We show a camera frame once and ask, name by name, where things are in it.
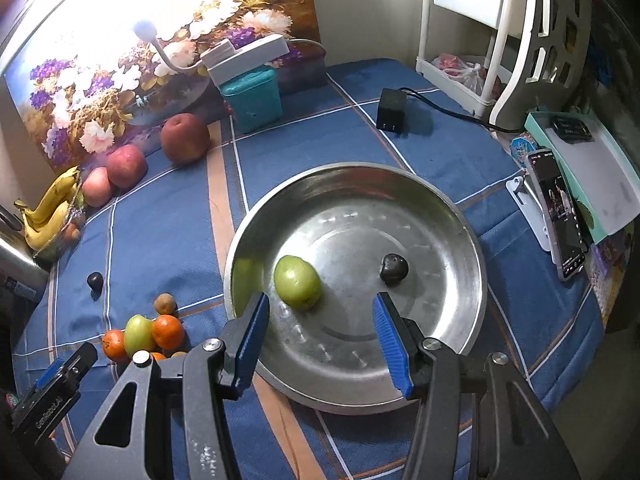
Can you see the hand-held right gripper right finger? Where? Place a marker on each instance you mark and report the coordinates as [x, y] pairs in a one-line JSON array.
[[392, 350]]

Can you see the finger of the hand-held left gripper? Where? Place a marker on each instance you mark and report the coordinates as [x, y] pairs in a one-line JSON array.
[[67, 367]]

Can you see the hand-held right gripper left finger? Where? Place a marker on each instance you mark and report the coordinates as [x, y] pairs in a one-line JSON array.
[[251, 347]]

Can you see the small orange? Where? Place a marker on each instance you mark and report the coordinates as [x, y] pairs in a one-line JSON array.
[[115, 346], [169, 332], [158, 356]]

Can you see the green jujube fruit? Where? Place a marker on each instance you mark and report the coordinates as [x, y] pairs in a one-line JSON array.
[[296, 281], [140, 335]]

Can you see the dark plum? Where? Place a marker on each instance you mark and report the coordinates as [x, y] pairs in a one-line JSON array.
[[393, 268], [94, 280]]

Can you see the brown kiwi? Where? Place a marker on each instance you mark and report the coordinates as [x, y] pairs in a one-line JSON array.
[[165, 304]]

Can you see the round steel bowl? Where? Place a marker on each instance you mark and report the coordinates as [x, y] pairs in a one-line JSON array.
[[350, 230]]

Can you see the steel thermos kettle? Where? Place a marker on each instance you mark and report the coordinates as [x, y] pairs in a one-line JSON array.
[[17, 265]]

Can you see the blue plaid tablecloth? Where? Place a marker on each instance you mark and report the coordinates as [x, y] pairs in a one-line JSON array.
[[165, 240]]

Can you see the yellow banana bunch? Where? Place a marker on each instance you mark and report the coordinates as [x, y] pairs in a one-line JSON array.
[[47, 210]]

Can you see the pale red apple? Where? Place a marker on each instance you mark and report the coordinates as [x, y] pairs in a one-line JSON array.
[[96, 187]]

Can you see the white phone stand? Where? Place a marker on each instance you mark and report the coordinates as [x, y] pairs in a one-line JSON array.
[[522, 201]]

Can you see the smartphone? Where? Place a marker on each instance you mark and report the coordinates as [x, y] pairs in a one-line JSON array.
[[557, 215]]

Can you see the dark red apple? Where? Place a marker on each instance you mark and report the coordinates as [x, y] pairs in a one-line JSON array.
[[185, 138]]

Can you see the blue round snack packet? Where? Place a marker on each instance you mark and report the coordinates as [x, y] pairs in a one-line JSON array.
[[521, 149]]

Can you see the purple printed packet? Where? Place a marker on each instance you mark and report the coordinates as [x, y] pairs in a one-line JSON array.
[[612, 256]]

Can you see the black power adapter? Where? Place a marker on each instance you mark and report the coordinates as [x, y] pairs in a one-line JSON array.
[[391, 110]]

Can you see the teal plastic box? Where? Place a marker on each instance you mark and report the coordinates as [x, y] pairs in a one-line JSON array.
[[252, 100]]

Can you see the white teal-edged flat box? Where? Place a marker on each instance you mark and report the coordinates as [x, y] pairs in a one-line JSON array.
[[595, 180]]

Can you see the small black device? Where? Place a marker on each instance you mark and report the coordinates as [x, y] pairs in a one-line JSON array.
[[570, 128]]

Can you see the plastic bag with red contents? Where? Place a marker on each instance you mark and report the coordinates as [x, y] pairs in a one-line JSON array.
[[462, 74]]

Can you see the white gooseneck desk lamp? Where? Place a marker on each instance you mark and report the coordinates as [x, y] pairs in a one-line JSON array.
[[250, 55]]

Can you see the white cutout panel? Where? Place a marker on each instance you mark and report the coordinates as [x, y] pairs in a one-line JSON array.
[[530, 62]]

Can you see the white plastic shelf rack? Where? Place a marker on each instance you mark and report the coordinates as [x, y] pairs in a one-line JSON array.
[[465, 5]]

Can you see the floral wall poster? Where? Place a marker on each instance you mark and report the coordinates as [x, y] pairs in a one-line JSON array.
[[100, 85]]

